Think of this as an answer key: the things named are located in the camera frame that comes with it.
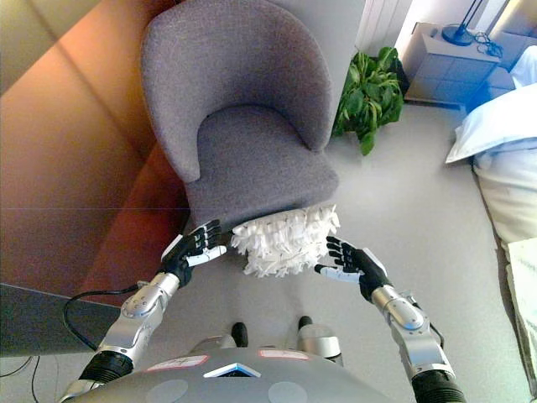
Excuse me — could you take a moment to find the grey fabric armchair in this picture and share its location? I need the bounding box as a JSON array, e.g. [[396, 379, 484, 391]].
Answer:
[[140, 0, 341, 230]]

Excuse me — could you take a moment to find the tangled dark charger cable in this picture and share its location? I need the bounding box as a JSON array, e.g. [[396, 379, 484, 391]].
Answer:
[[473, 29, 503, 55]]

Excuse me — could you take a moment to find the blue lamp base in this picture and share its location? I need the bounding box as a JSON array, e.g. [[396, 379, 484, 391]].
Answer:
[[441, 0, 480, 46]]

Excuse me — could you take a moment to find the patterned white bed throw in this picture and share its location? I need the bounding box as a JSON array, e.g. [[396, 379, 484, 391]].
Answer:
[[502, 238, 537, 377]]

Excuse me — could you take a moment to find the white fringed pillow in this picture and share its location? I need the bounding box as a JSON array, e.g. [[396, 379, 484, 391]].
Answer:
[[230, 204, 340, 280]]

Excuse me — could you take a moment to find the silver right robot leg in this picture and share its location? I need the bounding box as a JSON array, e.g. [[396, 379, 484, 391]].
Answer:
[[295, 323, 344, 367]]

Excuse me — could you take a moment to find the grey robot torso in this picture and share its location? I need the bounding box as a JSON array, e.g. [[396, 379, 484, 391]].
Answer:
[[69, 348, 395, 403]]

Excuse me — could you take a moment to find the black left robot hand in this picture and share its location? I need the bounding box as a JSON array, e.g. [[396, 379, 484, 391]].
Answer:
[[161, 219, 228, 290]]

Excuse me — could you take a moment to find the thick black wrist cable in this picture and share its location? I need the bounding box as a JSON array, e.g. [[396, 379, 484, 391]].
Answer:
[[63, 285, 142, 352]]

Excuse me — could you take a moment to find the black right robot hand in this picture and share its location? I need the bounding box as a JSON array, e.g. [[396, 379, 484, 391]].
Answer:
[[315, 235, 394, 303]]

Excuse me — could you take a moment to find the grey bedside cabinet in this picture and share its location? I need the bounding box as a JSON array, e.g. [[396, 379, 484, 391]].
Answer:
[[404, 23, 519, 113]]

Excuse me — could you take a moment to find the silver left robot leg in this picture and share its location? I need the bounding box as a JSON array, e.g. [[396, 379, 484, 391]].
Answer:
[[195, 333, 238, 353]]

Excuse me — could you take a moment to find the white bed pillow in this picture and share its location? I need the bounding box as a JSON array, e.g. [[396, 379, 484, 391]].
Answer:
[[445, 90, 537, 165], [510, 44, 537, 89]]

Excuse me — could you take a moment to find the green potted plant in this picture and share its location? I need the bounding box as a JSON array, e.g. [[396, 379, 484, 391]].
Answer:
[[332, 46, 406, 156]]

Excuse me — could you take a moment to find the silver robot leg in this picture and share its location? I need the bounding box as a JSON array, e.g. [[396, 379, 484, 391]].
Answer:
[[295, 323, 344, 367], [195, 333, 238, 353]]

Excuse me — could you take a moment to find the white ribbed radiator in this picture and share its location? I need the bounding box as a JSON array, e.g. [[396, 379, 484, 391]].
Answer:
[[355, 0, 414, 55]]

